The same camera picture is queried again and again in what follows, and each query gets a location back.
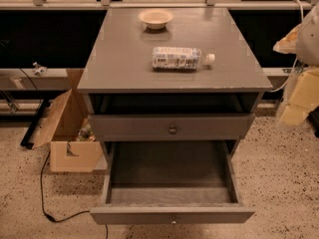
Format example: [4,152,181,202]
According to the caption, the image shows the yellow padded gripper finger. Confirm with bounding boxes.
[278,68,319,127]

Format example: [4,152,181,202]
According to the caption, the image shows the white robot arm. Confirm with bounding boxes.
[273,4,319,127]

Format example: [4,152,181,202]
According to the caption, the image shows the closed grey upper drawer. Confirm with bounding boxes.
[89,115,254,141]

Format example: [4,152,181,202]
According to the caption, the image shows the round metal upper drawer knob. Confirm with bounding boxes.
[169,125,177,134]

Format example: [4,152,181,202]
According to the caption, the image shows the open grey lower drawer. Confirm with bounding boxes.
[91,140,254,225]

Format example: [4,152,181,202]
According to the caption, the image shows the grey wooden drawer cabinet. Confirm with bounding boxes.
[77,6,274,151]

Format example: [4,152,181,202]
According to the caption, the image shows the beige shallow bowl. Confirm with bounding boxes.
[139,9,173,30]

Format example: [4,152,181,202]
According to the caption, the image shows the items inside cardboard box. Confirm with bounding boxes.
[76,120,96,141]

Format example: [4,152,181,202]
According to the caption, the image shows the open cardboard box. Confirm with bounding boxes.
[33,69,107,172]

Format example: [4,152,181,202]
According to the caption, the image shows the small crumpled shiny object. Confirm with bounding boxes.
[33,62,48,77]

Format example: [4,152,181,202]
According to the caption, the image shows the white cable at right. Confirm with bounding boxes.
[268,0,305,94]

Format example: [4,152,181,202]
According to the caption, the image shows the black power cable on floor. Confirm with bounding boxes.
[39,151,110,239]

